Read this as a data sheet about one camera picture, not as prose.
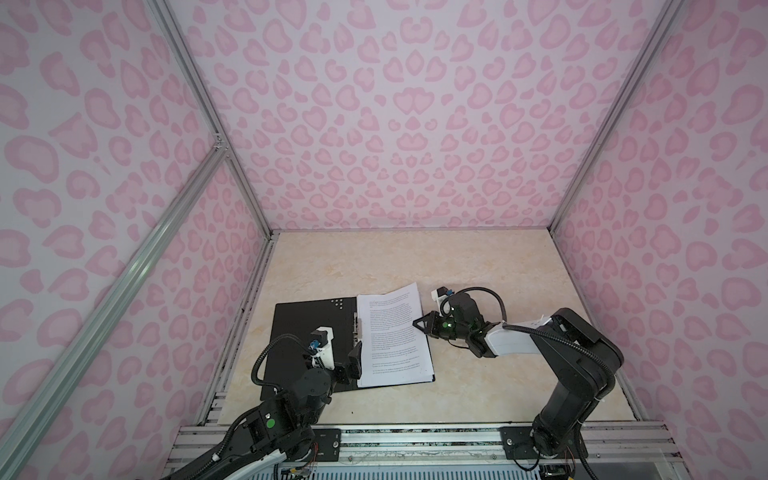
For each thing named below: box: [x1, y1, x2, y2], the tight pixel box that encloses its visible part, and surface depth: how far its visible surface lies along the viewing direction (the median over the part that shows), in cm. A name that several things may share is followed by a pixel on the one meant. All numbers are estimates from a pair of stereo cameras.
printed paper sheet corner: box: [356, 282, 435, 388], surface depth 91 cm
